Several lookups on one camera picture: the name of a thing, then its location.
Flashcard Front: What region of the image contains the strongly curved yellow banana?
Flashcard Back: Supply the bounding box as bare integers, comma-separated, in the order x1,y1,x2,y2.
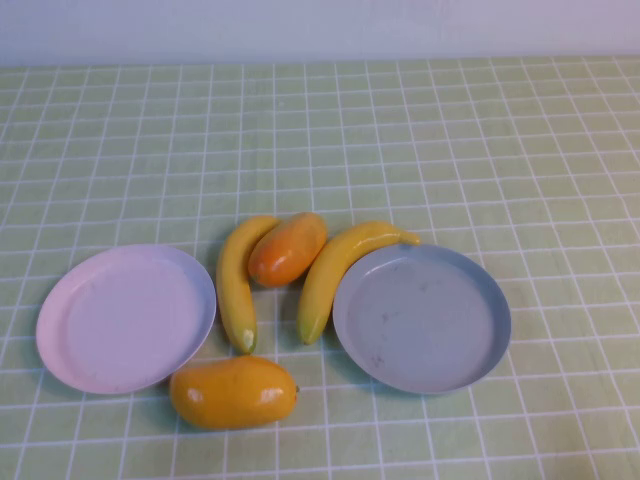
297,220,422,346

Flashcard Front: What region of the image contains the yellow-orange mango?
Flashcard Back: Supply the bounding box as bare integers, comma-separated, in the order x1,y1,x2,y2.
168,354,300,430

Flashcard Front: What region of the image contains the blue-grey round plate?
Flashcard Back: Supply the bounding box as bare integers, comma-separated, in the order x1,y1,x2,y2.
332,243,513,396

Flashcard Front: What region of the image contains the slightly curved yellow banana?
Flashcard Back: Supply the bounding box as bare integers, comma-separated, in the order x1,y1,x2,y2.
215,215,281,355

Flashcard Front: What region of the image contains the orange mango with reddish end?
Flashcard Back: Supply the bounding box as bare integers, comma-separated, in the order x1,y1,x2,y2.
248,211,329,288

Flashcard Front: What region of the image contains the pink round plate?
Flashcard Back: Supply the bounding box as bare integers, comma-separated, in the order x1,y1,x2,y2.
35,243,218,395

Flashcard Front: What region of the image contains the green checked tablecloth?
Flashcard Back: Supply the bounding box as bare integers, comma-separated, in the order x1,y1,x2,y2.
0,55,640,480

